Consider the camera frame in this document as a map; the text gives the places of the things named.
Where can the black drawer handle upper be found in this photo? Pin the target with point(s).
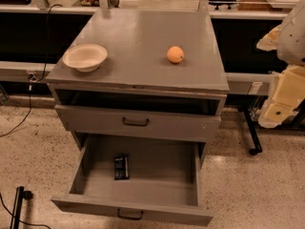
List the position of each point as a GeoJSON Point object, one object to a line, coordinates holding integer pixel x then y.
{"type": "Point", "coordinates": [130, 122]}

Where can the open grey lower drawer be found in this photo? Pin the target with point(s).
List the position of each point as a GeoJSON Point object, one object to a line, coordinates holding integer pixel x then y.
{"type": "Point", "coordinates": [164, 180]}

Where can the closed grey drawer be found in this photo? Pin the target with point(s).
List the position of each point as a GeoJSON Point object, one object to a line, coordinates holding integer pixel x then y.
{"type": "Point", "coordinates": [186, 127]}

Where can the dark blue snack bar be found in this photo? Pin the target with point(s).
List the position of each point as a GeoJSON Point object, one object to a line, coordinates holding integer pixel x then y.
{"type": "Point", "coordinates": [121, 167]}

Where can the black stand bottom left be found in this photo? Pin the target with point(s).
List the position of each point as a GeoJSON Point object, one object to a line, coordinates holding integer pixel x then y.
{"type": "Point", "coordinates": [20, 195]}

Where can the black drawer handle lower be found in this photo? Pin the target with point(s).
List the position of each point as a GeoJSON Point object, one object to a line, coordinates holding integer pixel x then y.
{"type": "Point", "coordinates": [129, 214]}

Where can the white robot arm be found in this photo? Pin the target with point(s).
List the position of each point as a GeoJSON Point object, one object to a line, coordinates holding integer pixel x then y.
{"type": "Point", "coordinates": [291, 37]}

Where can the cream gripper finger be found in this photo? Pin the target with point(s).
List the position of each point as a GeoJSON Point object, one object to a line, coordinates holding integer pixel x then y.
{"type": "Point", "coordinates": [286, 92]}
{"type": "Point", "coordinates": [269, 41]}

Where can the black drawer handle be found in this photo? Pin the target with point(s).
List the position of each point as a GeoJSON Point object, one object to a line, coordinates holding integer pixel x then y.
{"type": "Point", "coordinates": [129, 214]}
{"type": "Point", "coordinates": [130, 122]}

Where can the grey drawer cabinet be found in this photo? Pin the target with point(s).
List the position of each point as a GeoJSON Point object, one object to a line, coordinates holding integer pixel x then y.
{"type": "Point", "coordinates": [137, 74]}

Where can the orange fruit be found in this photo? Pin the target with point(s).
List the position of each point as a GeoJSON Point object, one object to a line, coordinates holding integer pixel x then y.
{"type": "Point", "coordinates": [175, 54]}

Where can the white paper bowl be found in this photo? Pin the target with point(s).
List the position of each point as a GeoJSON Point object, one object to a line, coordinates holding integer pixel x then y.
{"type": "Point", "coordinates": [85, 58]}

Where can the black table leg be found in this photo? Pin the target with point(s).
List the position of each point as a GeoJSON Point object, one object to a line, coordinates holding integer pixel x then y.
{"type": "Point", "coordinates": [257, 146]}

